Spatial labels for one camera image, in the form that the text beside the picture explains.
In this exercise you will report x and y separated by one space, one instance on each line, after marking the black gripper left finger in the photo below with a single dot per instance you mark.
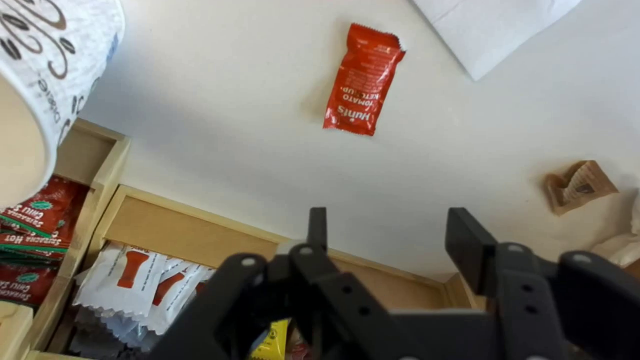
333 313

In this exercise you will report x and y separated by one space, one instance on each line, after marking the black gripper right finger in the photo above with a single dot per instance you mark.
533 313

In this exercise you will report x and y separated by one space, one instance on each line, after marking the red tomato ketchup packet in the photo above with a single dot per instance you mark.
362 81

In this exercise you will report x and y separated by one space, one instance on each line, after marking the yellow sauce packet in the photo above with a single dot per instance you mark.
273 341

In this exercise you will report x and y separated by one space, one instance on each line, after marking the small brown paper packet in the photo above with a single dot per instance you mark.
576 186

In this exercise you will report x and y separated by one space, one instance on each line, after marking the narrow bamboo organizer rack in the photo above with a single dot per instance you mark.
172 232
100 160

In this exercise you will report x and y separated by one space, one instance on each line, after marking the white packets with red print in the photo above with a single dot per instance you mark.
133 280

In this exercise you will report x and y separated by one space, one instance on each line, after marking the white paper napkin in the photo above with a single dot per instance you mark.
493 26

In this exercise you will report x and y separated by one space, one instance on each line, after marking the dark red green packets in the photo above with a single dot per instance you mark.
41 226

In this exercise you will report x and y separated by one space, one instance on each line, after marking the patterned paper cup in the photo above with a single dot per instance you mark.
60 52

